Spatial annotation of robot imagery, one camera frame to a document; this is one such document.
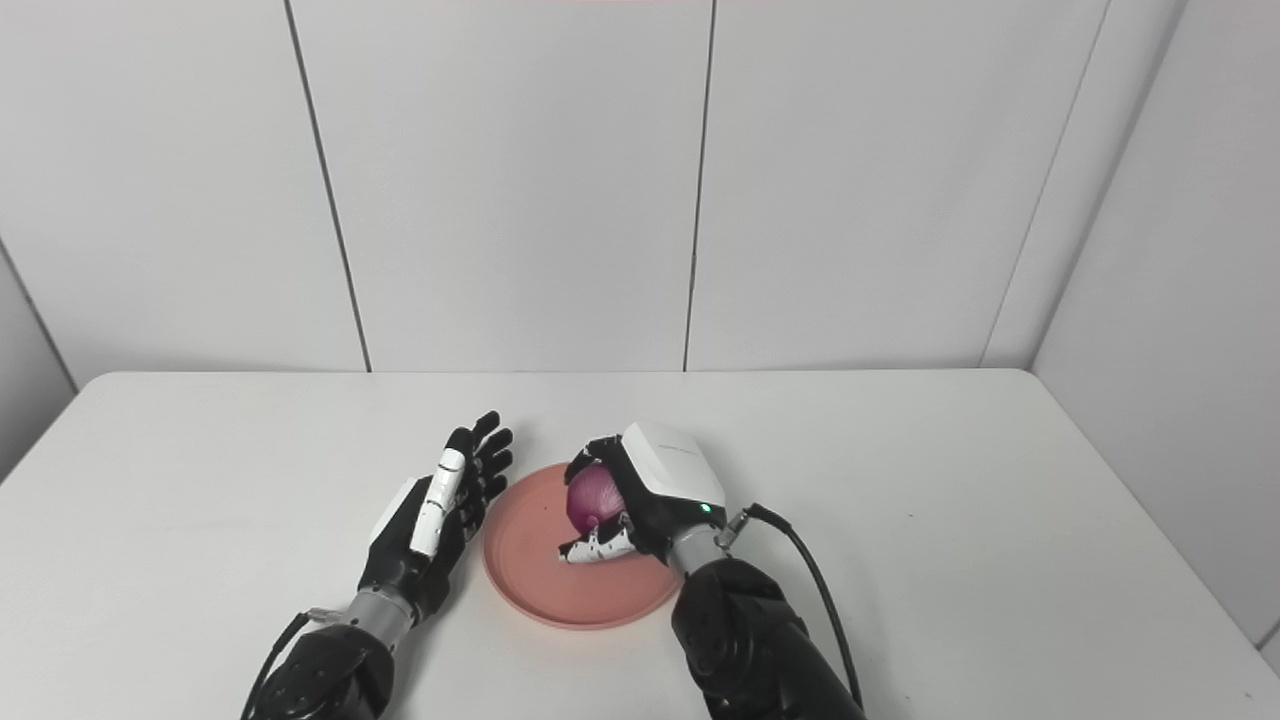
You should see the purple red onion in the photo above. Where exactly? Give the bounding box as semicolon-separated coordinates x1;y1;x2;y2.
566;464;630;535

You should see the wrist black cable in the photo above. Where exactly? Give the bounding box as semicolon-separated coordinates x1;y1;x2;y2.
714;503;867;713
239;606;343;720

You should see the pink round plate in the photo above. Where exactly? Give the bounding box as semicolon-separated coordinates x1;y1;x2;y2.
482;462;687;630

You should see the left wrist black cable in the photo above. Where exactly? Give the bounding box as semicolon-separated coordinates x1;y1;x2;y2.
239;606;343;720

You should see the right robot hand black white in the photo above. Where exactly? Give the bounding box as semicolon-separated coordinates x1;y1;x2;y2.
557;421;729;567

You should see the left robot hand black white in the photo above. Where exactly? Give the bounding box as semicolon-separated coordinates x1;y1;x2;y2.
357;411;515;623

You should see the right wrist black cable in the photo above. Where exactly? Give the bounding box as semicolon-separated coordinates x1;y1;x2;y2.
714;503;867;713

